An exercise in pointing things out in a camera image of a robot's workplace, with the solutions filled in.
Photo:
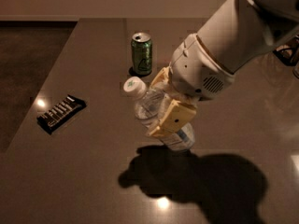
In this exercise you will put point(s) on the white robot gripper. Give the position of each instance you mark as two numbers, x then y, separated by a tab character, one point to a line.
196	68

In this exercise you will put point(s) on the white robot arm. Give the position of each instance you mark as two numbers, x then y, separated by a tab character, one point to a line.
241	30

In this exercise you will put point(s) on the black wire basket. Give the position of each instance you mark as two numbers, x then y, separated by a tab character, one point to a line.
289	52

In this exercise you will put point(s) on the green soda can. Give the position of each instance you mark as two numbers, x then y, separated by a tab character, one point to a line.
141	48

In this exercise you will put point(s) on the clear plastic water bottle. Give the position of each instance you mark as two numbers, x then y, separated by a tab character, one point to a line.
149	105

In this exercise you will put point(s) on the black snack bar wrapper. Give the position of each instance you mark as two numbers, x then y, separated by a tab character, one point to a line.
60	113

